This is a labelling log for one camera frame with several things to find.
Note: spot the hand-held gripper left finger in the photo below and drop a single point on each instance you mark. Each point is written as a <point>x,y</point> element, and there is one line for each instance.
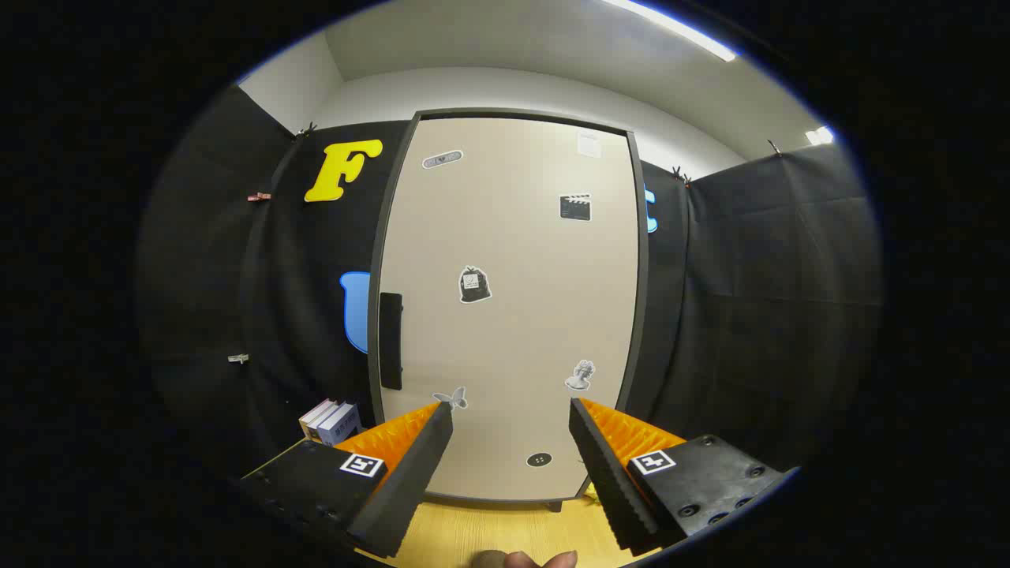
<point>410,481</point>

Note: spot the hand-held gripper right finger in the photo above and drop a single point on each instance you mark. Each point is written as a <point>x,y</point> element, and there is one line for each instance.
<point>607,481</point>

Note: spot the grey shoe cabinet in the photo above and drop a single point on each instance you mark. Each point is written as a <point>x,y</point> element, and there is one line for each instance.
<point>643,276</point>

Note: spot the blue book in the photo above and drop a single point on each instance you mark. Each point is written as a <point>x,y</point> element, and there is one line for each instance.
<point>344,426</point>

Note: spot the white spine book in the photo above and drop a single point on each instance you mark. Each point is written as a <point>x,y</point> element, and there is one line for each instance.
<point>327,416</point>
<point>313,416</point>

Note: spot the black backdrop cloth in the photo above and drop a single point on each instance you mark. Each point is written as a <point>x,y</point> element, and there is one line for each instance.
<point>750,315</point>

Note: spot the small ceiling light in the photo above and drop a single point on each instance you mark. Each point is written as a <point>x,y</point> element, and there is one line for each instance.
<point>819,136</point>

